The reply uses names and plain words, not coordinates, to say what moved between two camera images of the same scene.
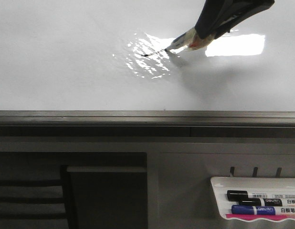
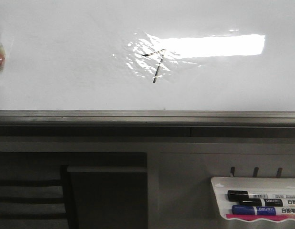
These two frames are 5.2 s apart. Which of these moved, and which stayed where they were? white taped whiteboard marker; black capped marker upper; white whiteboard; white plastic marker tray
Moved: white taped whiteboard marker
Stayed: white whiteboard; white plastic marker tray; black capped marker upper
